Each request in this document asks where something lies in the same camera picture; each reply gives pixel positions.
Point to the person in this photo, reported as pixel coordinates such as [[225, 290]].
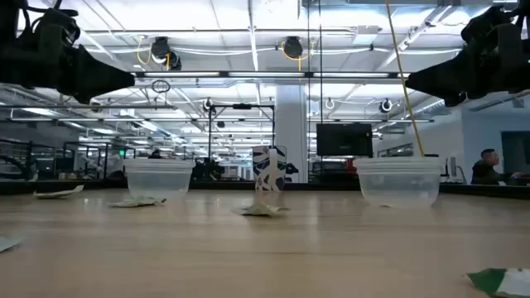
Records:
[[486, 169], [155, 155]]

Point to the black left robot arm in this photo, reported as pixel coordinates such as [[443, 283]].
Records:
[[8, 12]]

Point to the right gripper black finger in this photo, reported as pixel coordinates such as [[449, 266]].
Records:
[[451, 74], [439, 94]]

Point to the small red object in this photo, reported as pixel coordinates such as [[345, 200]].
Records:
[[350, 166]]

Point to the blue white patterned mug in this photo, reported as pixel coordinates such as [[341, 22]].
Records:
[[269, 169]]

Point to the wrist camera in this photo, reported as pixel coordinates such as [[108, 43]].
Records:
[[488, 27], [58, 27]]

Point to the black metal railing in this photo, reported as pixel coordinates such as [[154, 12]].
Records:
[[29, 159]]

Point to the green white sweetener packet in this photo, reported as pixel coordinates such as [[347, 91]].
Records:
[[503, 282], [6, 244], [136, 203], [260, 210], [58, 193]]

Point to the long ceiling light strip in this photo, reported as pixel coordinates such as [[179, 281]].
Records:
[[265, 74]]

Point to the black monitor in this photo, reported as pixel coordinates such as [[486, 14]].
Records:
[[344, 140]]

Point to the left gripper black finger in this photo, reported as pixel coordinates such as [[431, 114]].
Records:
[[103, 94], [89, 72]]

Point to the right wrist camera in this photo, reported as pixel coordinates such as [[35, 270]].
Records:
[[488, 27]]

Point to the white square pillar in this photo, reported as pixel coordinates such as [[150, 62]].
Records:
[[291, 124]]

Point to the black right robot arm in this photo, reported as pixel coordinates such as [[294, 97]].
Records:
[[523, 12]]

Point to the black metal gantry frame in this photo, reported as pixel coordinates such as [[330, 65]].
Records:
[[242, 106]]

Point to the clear plastic bin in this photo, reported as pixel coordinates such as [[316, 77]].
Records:
[[399, 182], [159, 182]]

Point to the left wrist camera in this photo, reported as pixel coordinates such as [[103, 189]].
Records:
[[58, 27]]

